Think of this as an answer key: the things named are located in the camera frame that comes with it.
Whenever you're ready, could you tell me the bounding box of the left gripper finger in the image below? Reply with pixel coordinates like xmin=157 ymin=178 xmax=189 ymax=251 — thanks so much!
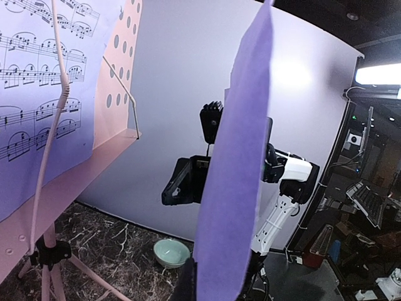
xmin=170 ymin=257 xmax=197 ymax=301

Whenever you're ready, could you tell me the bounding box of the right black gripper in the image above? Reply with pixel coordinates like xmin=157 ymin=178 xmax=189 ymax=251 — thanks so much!
xmin=161 ymin=155 xmax=211 ymax=206

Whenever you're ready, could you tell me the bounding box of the purple sheet music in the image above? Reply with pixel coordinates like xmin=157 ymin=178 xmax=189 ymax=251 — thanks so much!
xmin=1 ymin=1 xmax=124 ymax=219
xmin=194 ymin=1 xmax=273 ymax=300

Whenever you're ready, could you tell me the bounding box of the pink music stand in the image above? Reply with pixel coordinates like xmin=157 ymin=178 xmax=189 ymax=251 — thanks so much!
xmin=1 ymin=1 xmax=143 ymax=300

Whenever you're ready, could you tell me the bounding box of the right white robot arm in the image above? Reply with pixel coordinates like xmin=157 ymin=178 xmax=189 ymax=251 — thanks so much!
xmin=161 ymin=144 xmax=320 ymax=256

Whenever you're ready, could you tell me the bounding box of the pale green bowl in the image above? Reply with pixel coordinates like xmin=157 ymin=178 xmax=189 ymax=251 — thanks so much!
xmin=153 ymin=239 xmax=190 ymax=269

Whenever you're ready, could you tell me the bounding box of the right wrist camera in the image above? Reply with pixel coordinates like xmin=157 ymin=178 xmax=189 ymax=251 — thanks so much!
xmin=200 ymin=101 xmax=224 ymax=144

